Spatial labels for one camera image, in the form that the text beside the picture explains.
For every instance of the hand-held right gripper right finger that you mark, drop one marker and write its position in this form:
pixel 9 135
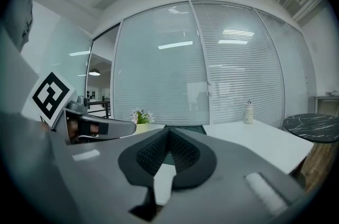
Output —
pixel 190 156

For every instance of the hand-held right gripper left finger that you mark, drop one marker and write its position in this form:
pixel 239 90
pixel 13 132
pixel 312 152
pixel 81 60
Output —
pixel 148 154

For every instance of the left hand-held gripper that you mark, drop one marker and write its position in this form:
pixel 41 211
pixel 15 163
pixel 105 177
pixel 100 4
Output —
pixel 50 93

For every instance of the person's left hand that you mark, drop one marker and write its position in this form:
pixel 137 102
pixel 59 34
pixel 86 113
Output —
pixel 93 129

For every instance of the potted flower plant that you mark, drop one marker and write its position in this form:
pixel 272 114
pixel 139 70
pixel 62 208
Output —
pixel 143 117

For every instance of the pendant lamp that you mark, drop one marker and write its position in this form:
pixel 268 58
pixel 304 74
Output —
pixel 94 72

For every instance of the black metal railing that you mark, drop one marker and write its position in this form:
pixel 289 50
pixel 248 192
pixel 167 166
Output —
pixel 99 105

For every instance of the white patterned bottle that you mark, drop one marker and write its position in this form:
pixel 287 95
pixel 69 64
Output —
pixel 248 113

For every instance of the person's grey shirt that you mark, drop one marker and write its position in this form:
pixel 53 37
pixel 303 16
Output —
pixel 22 19

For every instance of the white window blinds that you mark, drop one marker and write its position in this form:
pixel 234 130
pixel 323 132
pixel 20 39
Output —
pixel 212 64

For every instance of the round black marble table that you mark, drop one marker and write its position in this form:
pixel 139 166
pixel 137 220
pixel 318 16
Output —
pixel 312 127

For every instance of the white side cabinet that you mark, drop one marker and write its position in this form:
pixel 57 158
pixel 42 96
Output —
pixel 327 105

